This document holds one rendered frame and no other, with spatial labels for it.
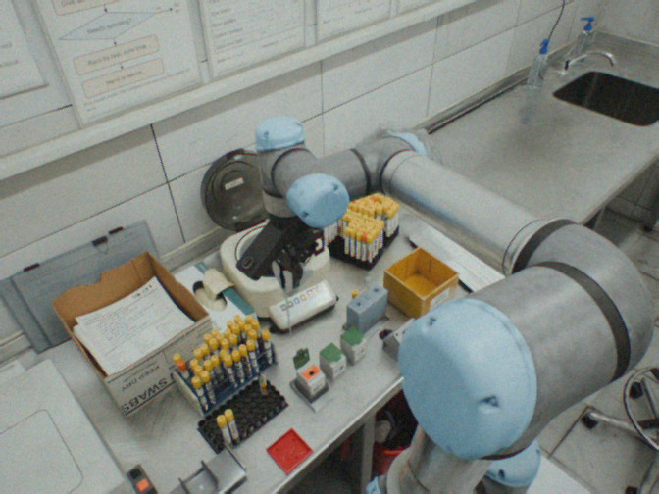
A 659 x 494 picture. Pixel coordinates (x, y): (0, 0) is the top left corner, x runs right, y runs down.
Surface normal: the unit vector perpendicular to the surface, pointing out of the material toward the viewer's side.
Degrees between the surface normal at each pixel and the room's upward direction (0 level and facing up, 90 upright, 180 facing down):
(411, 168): 27
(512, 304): 9
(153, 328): 1
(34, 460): 0
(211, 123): 90
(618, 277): 18
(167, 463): 0
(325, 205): 90
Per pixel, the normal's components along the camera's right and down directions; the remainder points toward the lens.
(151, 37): 0.68, 0.52
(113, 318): -0.04, -0.73
